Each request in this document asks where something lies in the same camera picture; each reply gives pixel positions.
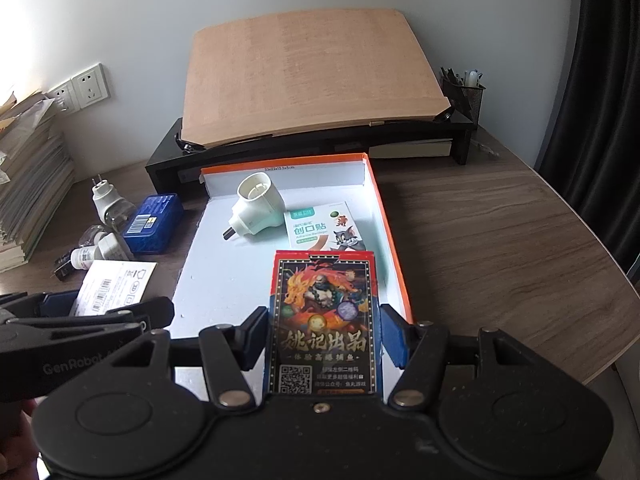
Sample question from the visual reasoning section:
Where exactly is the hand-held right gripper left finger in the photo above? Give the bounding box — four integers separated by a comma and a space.
107, 305, 271, 409

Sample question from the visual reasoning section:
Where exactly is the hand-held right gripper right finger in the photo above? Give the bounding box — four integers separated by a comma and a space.
379, 303, 587, 410

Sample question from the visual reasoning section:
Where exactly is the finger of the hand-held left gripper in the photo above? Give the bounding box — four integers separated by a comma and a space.
0, 292, 82, 319
9, 296, 176, 342

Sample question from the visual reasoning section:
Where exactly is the white label packet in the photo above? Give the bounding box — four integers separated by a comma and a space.
74, 259, 158, 317

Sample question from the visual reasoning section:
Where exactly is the orange cardboard box lid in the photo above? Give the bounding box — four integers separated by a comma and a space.
167, 151, 417, 401

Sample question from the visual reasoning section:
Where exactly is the blue plastic box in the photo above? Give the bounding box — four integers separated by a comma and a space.
122, 193, 185, 255

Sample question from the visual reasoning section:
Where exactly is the person's left hand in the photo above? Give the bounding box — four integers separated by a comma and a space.
0, 396, 42, 468

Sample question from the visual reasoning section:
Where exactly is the small black object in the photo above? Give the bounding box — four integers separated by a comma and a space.
53, 256, 76, 283

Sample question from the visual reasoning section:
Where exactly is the clear refill bottle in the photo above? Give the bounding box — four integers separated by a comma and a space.
80, 224, 136, 262

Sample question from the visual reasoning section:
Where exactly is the white plug-in mosquito heater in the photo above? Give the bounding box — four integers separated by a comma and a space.
91, 174, 137, 234

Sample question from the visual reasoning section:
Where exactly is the stack of books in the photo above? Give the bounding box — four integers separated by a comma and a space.
0, 91, 76, 275

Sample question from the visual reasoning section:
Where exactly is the white cartoon bandage box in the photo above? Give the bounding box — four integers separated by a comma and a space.
283, 201, 370, 252

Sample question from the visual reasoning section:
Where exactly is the black desk riser shelf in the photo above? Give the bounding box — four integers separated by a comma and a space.
145, 106, 479, 202

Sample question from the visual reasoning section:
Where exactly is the white plug adapter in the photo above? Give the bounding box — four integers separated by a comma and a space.
221, 171, 285, 244

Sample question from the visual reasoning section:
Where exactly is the black mesh pen holder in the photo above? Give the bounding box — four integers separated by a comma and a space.
440, 80, 487, 126

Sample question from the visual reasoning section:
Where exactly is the tilted wooden board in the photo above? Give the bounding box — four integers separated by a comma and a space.
181, 8, 451, 150

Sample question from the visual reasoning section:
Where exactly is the black curtain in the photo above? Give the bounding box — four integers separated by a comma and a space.
532, 0, 640, 282

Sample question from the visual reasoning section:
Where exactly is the white wall socket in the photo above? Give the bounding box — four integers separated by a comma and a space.
70, 63, 110, 109
47, 80, 80, 114

